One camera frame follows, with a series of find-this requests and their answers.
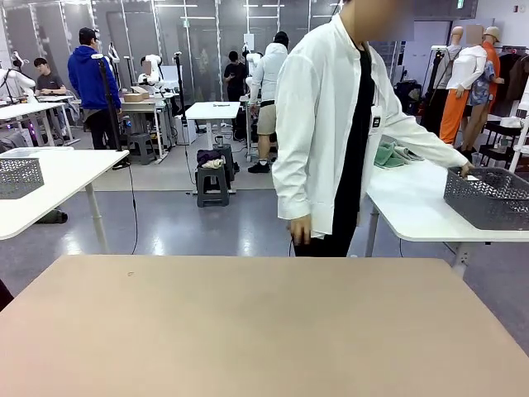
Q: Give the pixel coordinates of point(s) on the rack of dark coats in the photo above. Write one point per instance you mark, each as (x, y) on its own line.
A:
(514, 78)

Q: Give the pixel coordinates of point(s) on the mannequin with orange trousers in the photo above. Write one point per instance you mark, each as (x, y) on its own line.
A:
(460, 74)

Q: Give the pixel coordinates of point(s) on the person in white hoodie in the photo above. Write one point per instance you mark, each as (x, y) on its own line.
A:
(268, 91)

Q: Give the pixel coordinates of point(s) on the green terry towel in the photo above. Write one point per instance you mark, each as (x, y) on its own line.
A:
(386, 156)

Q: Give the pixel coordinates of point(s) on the grey desk with frame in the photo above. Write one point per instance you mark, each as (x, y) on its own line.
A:
(144, 120)

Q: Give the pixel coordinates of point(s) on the pile of dark clothes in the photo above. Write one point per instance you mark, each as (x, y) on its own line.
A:
(210, 159)

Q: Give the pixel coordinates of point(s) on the mannequin with beige hat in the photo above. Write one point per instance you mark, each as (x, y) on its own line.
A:
(489, 62)

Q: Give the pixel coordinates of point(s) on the brown cardboard box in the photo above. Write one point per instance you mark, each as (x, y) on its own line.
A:
(136, 97)

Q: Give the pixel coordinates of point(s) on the small white desk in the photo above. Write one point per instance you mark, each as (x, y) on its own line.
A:
(213, 111)

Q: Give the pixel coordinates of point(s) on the person's left forearm white sleeve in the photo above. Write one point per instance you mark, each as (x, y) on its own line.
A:
(434, 142)

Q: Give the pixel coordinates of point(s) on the man in blue hoodie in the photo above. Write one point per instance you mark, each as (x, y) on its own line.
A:
(93, 78)

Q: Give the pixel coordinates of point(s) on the seated man in dark t-shirt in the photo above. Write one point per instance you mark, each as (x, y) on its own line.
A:
(49, 80)

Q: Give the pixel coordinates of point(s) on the person in white shirt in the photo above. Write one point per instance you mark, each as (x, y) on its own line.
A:
(314, 124)

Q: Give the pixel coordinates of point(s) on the grey perforated plastic basket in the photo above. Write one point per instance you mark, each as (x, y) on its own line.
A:
(487, 198)
(20, 175)

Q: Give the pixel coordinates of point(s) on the long white work desk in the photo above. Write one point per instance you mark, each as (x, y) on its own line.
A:
(29, 108)

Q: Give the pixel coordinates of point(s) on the white name badge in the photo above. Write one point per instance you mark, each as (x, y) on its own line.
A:
(377, 123)

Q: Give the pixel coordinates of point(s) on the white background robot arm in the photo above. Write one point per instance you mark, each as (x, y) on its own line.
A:
(18, 80)
(151, 70)

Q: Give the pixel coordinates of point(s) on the light grey terry towel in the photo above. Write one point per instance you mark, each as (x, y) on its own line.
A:
(412, 155)

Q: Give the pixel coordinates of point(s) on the black luggage bags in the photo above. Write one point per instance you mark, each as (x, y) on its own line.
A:
(408, 97)

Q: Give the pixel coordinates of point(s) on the person in black clothes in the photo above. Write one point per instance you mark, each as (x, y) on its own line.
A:
(235, 76)

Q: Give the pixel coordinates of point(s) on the dark bag on floor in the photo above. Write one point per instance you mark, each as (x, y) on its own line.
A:
(51, 216)

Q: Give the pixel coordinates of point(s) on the person's right hand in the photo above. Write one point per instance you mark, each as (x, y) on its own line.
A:
(300, 229)

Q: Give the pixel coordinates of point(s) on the person's left hand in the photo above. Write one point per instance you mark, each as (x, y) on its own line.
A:
(467, 169)

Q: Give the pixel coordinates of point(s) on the black utility cart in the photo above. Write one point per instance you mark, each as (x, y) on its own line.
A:
(502, 140)

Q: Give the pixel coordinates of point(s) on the person's right forearm white sleeve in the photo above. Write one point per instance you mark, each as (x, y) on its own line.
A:
(293, 190)

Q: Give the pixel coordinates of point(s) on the grey plastic step stool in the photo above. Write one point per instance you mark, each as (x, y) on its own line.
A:
(141, 146)
(213, 182)

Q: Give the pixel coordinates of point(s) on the white table with rounded corner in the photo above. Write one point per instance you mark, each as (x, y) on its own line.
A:
(62, 173)
(413, 207)

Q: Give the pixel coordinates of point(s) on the black tripod pole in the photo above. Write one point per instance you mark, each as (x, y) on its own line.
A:
(108, 103)

